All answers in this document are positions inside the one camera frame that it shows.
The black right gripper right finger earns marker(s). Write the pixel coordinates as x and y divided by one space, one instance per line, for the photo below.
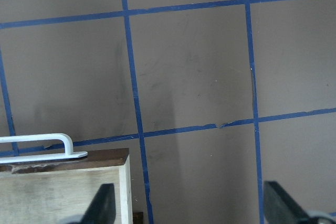
280 207

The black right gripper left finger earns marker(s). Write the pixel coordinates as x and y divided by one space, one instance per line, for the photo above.
102 208

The wooden drawer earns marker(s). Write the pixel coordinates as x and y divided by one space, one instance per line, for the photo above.
61 191

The dark brown wooden drawer cabinet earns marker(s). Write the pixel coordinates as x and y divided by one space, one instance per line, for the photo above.
138 218

